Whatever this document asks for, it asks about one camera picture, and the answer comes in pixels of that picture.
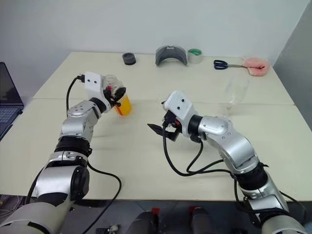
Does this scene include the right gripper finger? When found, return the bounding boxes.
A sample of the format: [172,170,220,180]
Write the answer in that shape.
[147,123,164,137]
[163,128,183,142]

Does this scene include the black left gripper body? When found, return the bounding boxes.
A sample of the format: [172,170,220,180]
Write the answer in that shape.
[102,85,117,106]

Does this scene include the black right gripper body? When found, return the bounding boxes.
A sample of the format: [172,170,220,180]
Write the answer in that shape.
[161,110,183,137]

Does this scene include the clear bottle with orange liquid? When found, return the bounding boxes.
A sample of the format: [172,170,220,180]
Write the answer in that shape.
[103,75,133,117]

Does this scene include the clear wine glass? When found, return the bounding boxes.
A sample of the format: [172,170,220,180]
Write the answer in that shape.
[220,74,250,117]

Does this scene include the grey curved visor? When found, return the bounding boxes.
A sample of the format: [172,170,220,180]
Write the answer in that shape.
[155,45,188,66]

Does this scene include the white tape roll green core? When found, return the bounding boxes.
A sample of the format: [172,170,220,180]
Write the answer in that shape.
[187,48,203,64]

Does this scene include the dark rounded shape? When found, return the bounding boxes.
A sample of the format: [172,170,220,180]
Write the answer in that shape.
[189,206,220,234]
[126,207,162,234]

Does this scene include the pink fluffy cloth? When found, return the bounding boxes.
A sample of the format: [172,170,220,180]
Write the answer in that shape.
[241,57,270,77]

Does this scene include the dark laptop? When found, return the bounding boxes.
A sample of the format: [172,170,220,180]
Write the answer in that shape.
[0,61,25,141]

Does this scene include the small black and white device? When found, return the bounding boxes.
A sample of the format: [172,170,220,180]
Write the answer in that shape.
[96,224,120,234]

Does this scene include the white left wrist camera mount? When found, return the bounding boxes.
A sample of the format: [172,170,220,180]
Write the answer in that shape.
[83,71,110,102]

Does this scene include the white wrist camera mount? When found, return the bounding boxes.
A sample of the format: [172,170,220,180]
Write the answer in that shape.
[83,71,110,102]
[162,90,198,137]

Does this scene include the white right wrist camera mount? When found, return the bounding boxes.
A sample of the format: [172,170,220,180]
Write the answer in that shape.
[162,90,198,137]

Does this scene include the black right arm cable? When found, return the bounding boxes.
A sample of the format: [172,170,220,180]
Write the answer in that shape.
[161,118,244,203]

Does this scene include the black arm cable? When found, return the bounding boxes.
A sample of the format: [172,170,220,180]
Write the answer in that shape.
[66,75,122,234]
[161,118,244,203]

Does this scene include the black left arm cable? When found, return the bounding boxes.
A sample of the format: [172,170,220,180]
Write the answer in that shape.
[66,75,122,234]

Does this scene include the black handled scissors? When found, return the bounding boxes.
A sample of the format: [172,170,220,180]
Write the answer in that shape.
[213,59,244,71]

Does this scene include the bundle of thin wires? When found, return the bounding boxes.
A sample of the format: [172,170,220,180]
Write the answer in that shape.
[0,194,25,213]

